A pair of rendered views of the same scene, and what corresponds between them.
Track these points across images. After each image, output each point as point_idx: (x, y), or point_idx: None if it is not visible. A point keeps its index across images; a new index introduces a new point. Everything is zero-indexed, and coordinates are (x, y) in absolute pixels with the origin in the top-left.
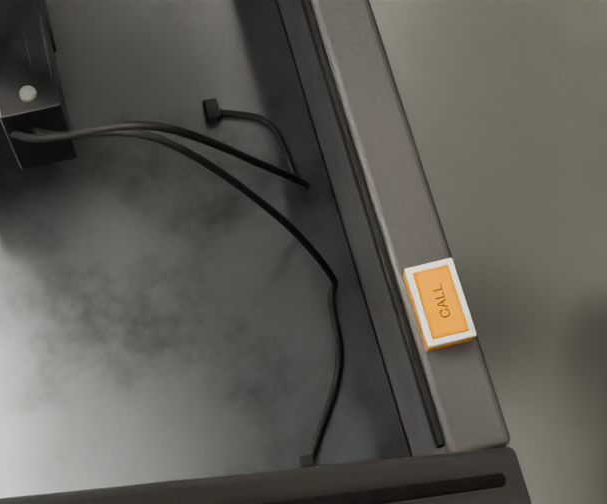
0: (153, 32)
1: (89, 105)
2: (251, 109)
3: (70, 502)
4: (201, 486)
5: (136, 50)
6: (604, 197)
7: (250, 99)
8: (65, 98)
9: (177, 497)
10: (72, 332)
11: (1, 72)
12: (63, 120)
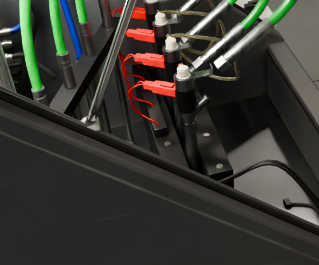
0: (258, 179)
1: None
2: (304, 202)
3: (275, 207)
4: None
5: (251, 185)
6: None
7: (303, 199)
8: None
9: (314, 226)
10: None
11: (208, 161)
12: (233, 179)
